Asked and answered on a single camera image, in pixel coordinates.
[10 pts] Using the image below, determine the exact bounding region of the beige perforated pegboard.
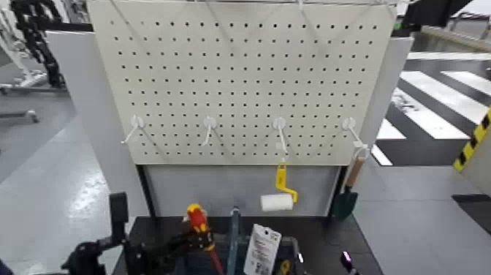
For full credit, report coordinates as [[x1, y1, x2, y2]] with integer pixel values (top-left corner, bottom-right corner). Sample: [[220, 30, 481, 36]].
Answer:
[[87, 0, 397, 167]]

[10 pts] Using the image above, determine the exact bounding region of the black overhead machine housing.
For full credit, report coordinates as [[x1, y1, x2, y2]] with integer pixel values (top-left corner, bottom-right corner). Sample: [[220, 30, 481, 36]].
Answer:
[[392, 0, 473, 38]]

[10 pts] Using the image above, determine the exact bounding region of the black table frame post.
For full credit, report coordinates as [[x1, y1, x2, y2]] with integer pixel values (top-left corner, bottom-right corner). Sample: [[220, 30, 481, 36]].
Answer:
[[327, 165, 349, 219], [136, 165, 159, 228]]

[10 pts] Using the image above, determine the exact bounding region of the white metal frame stand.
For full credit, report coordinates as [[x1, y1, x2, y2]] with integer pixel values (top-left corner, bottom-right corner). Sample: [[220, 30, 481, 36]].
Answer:
[[0, 7, 49, 95]]

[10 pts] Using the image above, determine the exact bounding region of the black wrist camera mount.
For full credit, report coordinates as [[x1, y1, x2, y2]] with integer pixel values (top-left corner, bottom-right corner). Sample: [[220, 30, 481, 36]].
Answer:
[[108, 191, 130, 247]]

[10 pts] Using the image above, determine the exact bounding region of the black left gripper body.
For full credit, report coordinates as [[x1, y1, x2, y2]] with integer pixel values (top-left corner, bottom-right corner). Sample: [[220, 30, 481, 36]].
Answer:
[[128, 238, 182, 275]]

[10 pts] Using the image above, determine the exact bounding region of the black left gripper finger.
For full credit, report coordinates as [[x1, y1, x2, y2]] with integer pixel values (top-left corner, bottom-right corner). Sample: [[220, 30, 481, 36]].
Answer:
[[170, 229, 216, 254]]

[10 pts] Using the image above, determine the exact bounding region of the white partition panel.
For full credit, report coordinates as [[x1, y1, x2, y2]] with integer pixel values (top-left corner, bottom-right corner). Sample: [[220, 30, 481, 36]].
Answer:
[[45, 30, 415, 218]]

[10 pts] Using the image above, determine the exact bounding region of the dark crate with blue handle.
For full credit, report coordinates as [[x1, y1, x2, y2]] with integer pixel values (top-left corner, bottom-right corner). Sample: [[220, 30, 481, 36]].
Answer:
[[174, 207, 308, 275]]

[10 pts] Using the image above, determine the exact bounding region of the yellow handled white paint roller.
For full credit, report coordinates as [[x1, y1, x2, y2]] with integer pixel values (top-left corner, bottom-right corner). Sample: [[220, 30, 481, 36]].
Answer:
[[259, 160, 299, 213]]

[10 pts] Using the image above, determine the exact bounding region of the red yellow screwdriver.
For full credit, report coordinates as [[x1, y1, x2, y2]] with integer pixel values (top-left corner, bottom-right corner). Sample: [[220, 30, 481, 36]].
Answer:
[[186, 203, 226, 275]]

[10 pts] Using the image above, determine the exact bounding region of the white printed package card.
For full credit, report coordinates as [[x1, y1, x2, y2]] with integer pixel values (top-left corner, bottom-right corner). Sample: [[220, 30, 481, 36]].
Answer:
[[243, 223, 283, 275]]

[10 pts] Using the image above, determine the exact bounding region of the yellow black striped barrier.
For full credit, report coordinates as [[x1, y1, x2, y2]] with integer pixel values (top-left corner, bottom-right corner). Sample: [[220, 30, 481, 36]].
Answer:
[[452, 107, 491, 197]]

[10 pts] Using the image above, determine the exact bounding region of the grey caster leg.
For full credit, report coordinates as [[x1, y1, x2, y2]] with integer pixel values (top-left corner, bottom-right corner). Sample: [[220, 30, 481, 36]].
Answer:
[[0, 110, 40, 124]]

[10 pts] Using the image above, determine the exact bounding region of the white pegboard hook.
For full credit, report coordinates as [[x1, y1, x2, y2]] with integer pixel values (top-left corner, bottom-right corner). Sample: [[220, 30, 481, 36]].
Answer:
[[342, 116, 371, 161], [121, 114, 146, 146], [201, 116, 218, 147], [273, 116, 290, 161]]

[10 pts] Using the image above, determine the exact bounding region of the green trowel wooden handle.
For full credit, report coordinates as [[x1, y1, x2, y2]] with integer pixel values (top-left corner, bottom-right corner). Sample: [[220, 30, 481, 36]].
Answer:
[[331, 155, 367, 222]]

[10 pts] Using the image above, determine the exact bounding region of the black cable drag chain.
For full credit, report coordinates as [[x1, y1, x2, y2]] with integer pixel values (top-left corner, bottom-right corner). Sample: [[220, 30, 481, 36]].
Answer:
[[9, 0, 67, 89]]

